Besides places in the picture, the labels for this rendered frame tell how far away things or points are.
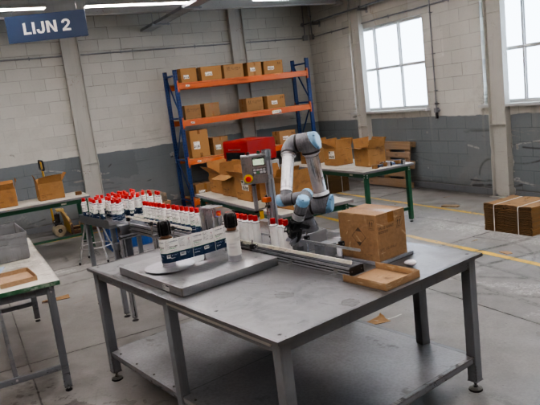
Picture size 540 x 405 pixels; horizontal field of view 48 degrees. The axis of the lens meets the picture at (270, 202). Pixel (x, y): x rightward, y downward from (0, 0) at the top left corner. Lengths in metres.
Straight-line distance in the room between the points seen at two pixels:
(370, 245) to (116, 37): 8.70
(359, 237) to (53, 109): 8.34
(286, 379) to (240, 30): 10.14
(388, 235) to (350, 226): 0.23
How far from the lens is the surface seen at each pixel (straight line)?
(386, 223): 3.44
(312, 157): 3.76
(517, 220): 7.23
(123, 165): 11.39
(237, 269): 3.48
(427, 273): 3.26
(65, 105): 11.19
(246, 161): 3.91
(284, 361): 2.64
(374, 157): 8.00
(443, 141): 10.15
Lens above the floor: 1.83
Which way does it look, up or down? 10 degrees down
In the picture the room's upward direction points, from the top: 7 degrees counter-clockwise
